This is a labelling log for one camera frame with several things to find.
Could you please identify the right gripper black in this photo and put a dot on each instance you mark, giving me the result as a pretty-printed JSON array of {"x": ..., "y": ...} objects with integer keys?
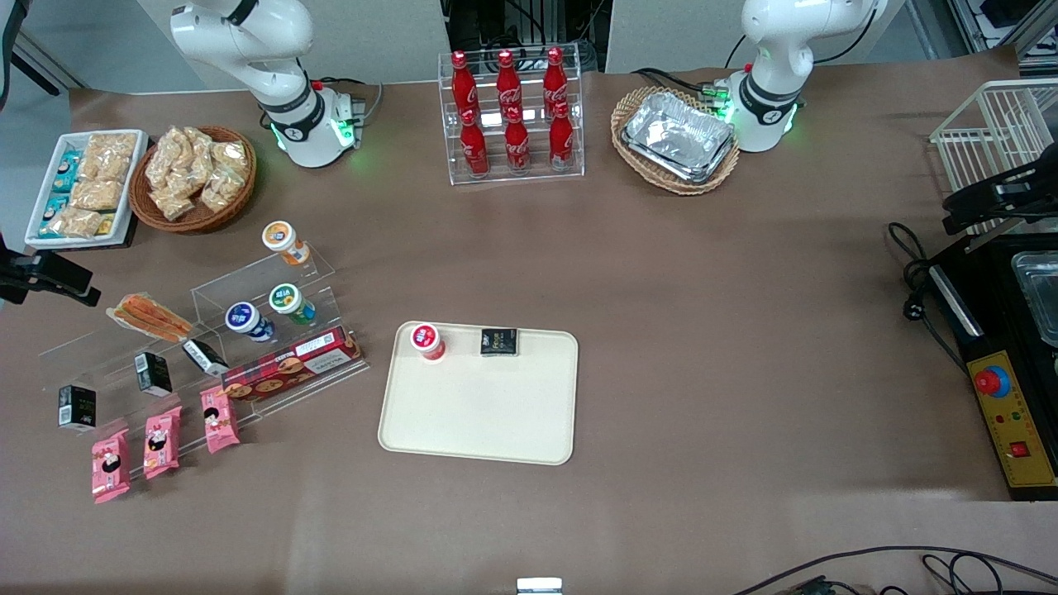
[{"x": 18, "y": 272}]

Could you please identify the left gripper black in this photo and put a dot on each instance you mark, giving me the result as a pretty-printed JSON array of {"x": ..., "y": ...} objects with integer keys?
[{"x": 1032, "y": 183}]

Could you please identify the orange sandwich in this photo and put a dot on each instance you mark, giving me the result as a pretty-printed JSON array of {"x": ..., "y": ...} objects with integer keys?
[{"x": 153, "y": 318}]

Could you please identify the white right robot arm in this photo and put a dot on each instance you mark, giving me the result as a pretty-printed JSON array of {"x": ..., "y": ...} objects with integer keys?
[{"x": 248, "y": 41}]

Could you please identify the white rectangular snack tray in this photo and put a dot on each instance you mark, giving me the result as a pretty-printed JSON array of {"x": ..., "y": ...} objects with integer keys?
[{"x": 37, "y": 235}]

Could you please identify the steel machine tray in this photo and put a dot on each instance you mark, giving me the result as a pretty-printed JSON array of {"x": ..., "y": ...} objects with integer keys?
[{"x": 1043, "y": 289}]

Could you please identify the aluminium foil tray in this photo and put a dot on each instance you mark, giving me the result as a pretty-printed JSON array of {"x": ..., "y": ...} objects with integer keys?
[{"x": 678, "y": 136}]

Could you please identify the cream plastic tray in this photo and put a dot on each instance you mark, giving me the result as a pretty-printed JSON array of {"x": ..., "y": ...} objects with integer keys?
[{"x": 479, "y": 413}]

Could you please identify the rice cracker pack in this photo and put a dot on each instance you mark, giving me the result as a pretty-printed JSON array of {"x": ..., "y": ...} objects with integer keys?
[
  {"x": 110, "y": 155},
  {"x": 74, "y": 223},
  {"x": 97, "y": 194}
]

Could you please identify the black sealing machine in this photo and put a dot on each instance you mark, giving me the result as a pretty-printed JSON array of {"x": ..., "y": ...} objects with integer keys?
[{"x": 984, "y": 297}]

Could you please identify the blue snack packet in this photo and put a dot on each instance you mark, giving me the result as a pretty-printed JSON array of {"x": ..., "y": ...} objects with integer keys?
[
  {"x": 68, "y": 172},
  {"x": 55, "y": 207}
]

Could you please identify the small black box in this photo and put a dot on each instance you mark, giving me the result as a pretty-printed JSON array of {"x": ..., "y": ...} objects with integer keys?
[
  {"x": 77, "y": 407},
  {"x": 153, "y": 373},
  {"x": 204, "y": 357}
]

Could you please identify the clear bag of puffed snacks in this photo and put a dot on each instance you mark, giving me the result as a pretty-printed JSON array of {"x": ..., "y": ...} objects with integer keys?
[
  {"x": 220, "y": 192},
  {"x": 164, "y": 157},
  {"x": 230, "y": 159},
  {"x": 172, "y": 202},
  {"x": 194, "y": 145}
]

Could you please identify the brown wicker basket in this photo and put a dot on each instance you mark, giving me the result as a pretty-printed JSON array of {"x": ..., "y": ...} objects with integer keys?
[{"x": 198, "y": 221}]

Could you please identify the blue lid cup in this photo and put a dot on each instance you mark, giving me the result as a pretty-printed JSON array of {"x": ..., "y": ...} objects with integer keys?
[{"x": 245, "y": 319}]

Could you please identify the pink snack packet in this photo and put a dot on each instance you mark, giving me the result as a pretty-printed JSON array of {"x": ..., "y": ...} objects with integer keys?
[
  {"x": 220, "y": 420},
  {"x": 162, "y": 443},
  {"x": 110, "y": 467}
]

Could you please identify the red emergency stop button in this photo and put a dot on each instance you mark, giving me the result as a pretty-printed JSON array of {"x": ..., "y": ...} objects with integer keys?
[{"x": 991, "y": 382}]

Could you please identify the clear acrylic tiered stand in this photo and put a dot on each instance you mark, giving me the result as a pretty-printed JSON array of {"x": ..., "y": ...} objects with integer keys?
[{"x": 281, "y": 285}]

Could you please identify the green lid cup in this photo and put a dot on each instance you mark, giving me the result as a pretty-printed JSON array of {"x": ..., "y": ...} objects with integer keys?
[{"x": 289, "y": 301}]

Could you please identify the orange lid cup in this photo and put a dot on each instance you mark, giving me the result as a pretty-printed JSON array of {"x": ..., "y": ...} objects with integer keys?
[{"x": 283, "y": 239}]

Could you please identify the red cookie box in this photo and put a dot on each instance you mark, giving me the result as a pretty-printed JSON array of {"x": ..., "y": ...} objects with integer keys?
[{"x": 289, "y": 364}]

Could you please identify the red lid yogurt cup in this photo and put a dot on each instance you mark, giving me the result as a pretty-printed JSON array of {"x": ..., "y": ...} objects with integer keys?
[{"x": 427, "y": 340}]

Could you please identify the light wicker basket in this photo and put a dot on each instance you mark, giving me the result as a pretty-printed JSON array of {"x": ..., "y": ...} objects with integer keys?
[{"x": 632, "y": 103}]

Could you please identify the clear acrylic bottle rack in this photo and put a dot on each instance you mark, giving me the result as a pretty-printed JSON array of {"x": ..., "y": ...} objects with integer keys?
[{"x": 570, "y": 124}]

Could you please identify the red cola bottle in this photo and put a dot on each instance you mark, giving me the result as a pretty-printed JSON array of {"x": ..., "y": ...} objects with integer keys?
[
  {"x": 508, "y": 83},
  {"x": 555, "y": 81},
  {"x": 517, "y": 147},
  {"x": 562, "y": 142},
  {"x": 464, "y": 87},
  {"x": 474, "y": 149}
]

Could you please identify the black flat snack packet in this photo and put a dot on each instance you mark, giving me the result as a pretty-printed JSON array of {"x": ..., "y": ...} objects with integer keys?
[{"x": 499, "y": 341}]

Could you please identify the small silver block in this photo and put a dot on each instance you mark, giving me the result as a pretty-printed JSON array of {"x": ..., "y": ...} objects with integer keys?
[{"x": 539, "y": 586}]

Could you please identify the grey aluminium frame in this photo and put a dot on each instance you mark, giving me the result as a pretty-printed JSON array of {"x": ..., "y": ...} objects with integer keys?
[{"x": 1000, "y": 25}]

